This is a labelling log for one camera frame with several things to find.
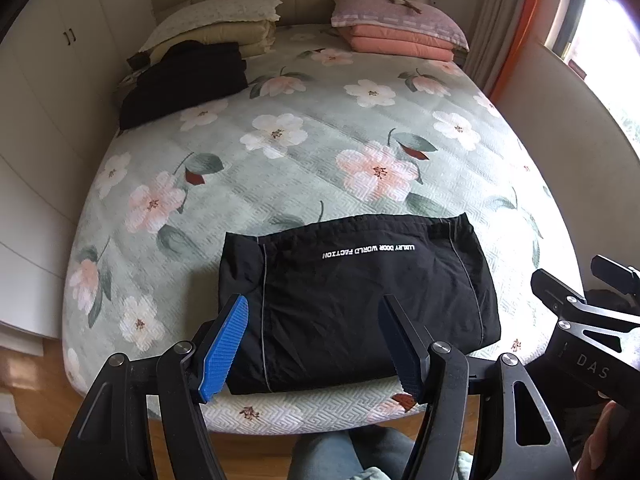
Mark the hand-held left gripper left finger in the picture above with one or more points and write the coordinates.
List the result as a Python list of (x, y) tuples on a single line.
[(227, 345)]

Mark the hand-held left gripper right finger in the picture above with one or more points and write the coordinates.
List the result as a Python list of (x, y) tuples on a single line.
[(400, 350)]

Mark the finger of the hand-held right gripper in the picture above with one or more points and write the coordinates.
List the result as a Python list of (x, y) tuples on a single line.
[(617, 272), (555, 290)]

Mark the black printed garment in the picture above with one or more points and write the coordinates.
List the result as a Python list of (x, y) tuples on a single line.
[(360, 305)]

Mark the pile of black clothes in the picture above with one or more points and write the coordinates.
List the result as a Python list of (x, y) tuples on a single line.
[(185, 80)]

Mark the person's right hand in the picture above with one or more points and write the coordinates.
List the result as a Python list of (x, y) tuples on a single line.
[(615, 440)]

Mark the person's legs in jeans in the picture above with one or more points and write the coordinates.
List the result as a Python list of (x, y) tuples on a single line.
[(350, 452)]

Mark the bed with floral cover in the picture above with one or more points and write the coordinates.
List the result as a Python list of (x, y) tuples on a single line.
[(325, 160)]

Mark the window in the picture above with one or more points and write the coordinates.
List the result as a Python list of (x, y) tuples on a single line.
[(610, 60)]

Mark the beige curtain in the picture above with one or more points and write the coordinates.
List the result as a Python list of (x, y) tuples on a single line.
[(500, 25)]

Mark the white wardrobe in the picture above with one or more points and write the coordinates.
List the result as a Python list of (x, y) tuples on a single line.
[(50, 110)]

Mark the cream folded blanket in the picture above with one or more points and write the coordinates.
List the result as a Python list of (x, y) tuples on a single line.
[(250, 35)]

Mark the pink pillow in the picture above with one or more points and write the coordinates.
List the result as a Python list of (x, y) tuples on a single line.
[(400, 15)]

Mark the white floral pillow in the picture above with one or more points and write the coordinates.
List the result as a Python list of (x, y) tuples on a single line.
[(215, 15)]

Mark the orange wall trim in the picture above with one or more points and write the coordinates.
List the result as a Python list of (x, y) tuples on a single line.
[(520, 30)]

